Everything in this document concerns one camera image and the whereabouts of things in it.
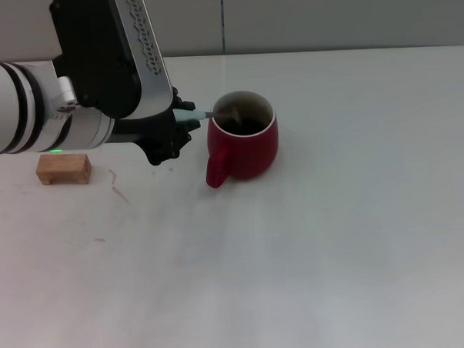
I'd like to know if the blue handled metal spoon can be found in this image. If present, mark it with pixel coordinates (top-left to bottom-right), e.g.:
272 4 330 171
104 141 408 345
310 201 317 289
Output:
174 103 242 128

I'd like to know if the grey partition panel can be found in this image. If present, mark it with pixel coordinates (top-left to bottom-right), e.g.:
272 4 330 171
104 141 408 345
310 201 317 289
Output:
223 0 464 56
0 0 225 65

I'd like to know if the light wooden block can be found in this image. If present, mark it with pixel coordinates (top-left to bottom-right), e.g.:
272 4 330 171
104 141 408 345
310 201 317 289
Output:
34 152 93 187

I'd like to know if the red ceramic cup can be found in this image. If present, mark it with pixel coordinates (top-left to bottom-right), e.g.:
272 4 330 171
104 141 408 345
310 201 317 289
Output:
202 88 282 189

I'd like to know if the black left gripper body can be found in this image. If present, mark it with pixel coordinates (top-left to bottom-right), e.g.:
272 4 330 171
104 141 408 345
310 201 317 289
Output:
111 102 194 169

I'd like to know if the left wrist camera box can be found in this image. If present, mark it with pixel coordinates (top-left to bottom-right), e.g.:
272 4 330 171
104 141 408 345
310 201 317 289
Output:
48 0 176 125

